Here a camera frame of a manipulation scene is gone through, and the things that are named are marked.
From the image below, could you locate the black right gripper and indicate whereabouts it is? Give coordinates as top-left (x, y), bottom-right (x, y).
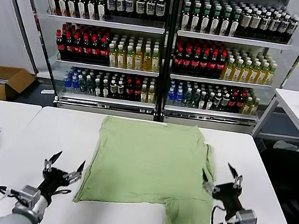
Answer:
top-left (196, 158), bottom-right (252, 216)

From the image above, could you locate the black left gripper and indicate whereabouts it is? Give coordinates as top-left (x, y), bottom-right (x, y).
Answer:
top-left (37, 149), bottom-right (87, 209)

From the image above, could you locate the light green shirt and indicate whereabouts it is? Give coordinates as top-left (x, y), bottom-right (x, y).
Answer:
top-left (68, 107), bottom-right (226, 224)

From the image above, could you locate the black office chair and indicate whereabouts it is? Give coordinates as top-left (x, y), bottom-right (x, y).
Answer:
top-left (250, 145), bottom-right (299, 224)

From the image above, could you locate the pale grey crumpled fabric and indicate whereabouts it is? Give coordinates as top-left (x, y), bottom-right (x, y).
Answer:
top-left (273, 139), bottom-right (299, 155)

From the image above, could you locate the small yellow drink bottle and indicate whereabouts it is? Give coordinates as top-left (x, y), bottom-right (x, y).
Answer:
top-left (250, 97), bottom-right (261, 117)
top-left (242, 96), bottom-right (253, 116)
top-left (139, 84), bottom-right (150, 103)
top-left (146, 85), bottom-right (157, 104)

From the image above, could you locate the blue drink bottle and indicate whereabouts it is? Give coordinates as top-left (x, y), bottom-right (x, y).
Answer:
top-left (70, 75), bottom-right (81, 94)
top-left (165, 86), bottom-right (177, 107)
top-left (61, 74), bottom-right (73, 93)
top-left (173, 88), bottom-right (185, 107)

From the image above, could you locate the white side table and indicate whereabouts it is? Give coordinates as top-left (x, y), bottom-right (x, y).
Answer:
top-left (247, 84), bottom-right (299, 167)

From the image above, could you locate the cola bottle red cap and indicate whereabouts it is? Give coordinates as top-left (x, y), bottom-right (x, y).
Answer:
top-left (71, 33), bottom-right (85, 62)
top-left (206, 51), bottom-right (219, 78)
top-left (172, 46), bottom-right (185, 74)
top-left (197, 49), bottom-right (211, 77)
top-left (53, 30), bottom-right (68, 59)
top-left (97, 37), bottom-right (111, 65)
top-left (189, 48), bottom-right (202, 76)
top-left (214, 52), bottom-right (228, 79)
top-left (62, 31), bottom-right (76, 61)
top-left (180, 47), bottom-right (194, 75)
top-left (80, 34), bottom-right (94, 62)
top-left (89, 35), bottom-right (102, 64)

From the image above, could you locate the shelf rack with bottles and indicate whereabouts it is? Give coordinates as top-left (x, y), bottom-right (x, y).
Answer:
top-left (161, 0), bottom-right (299, 140)

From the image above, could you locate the white beverage cooler cabinet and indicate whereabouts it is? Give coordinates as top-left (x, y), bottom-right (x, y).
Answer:
top-left (37, 0), bottom-right (175, 122)

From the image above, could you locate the dark bottle beige label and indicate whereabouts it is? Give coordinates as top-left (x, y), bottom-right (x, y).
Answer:
top-left (248, 9), bottom-right (262, 39)
top-left (257, 10), bottom-right (272, 40)
top-left (276, 13), bottom-right (291, 43)
top-left (238, 7), bottom-right (253, 38)
top-left (286, 14), bottom-right (299, 45)
top-left (267, 11), bottom-right (282, 42)

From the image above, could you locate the dark bottle navy label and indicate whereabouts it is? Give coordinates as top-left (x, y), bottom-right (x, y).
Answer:
top-left (123, 0), bottom-right (137, 18)
top-left (144, 0), bottom-right (157, 21)
top-left (105, 0), bottom-right (117, 15)
top-left (133, 0), bottom-right (147, 20)
top-left (114, 0), bottom-right (128, 16)
top-left (153, 0), bottom-right (168, 23)

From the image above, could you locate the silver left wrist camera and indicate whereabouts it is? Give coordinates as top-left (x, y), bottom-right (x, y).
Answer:
top-left (17, 184), bottom-right (43, 209)

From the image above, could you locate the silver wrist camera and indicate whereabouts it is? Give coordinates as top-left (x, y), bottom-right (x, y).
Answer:
top-left (17, 184), bottom-right (43, 209)
top-left (233, 207), bottom-right (260, 224)

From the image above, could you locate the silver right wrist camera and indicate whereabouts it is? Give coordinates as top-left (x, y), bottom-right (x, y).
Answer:
top-left (233, 207), bottom-right (260, 224)

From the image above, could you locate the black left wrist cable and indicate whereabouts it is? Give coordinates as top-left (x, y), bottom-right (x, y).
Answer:
top-left (0, 178), bottom-right (73, 208)

